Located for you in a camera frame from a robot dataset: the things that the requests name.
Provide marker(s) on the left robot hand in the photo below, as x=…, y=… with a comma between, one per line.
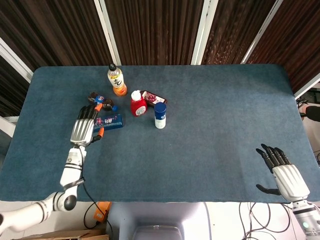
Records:
x=81, y=131

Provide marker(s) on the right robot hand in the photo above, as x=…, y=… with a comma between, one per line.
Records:
x=290, y=180

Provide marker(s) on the blue-edged tray with eyeglasses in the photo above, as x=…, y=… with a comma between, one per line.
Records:
x=111, y=122

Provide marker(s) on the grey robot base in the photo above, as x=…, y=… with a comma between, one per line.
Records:
x=155, y=217

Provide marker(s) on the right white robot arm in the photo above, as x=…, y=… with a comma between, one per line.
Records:
x=305, y=217

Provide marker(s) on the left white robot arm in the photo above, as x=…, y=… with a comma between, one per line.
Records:
x=71, y=172

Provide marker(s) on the small Pepsi cola bottle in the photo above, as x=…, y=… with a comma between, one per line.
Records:
x=108, y=103

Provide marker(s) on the orange drink bottle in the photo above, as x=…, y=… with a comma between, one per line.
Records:
x=117, y=81

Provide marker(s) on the red ketchup squeeze bottle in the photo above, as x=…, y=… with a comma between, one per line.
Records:
x=138, y=106

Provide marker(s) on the dark red snack packet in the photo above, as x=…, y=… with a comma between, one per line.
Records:
x=153, y=98

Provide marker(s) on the white bottle with blue cap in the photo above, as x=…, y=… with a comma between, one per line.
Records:
x=160, y=117

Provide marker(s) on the orange floor object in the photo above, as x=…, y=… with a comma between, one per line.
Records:
x=103, y=208

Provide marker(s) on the blue table cloth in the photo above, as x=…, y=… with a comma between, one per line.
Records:
x=200, y=150

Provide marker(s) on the brown cardboard carton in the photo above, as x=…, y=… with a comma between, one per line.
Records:
x=62, y=235

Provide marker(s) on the white screen frame post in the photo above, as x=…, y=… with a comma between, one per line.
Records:
x=107, y=32
x=262, y=32
x=15, y=60
x=203, y=32
x=308, y=87

